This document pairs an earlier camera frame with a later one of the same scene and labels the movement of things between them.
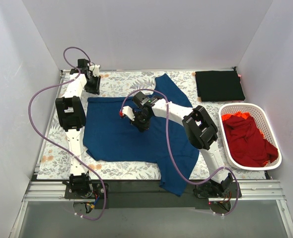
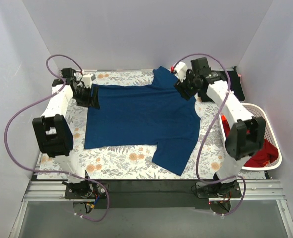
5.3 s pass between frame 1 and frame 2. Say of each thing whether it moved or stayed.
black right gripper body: moved
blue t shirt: moved
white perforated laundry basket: stayed
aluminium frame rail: stayed
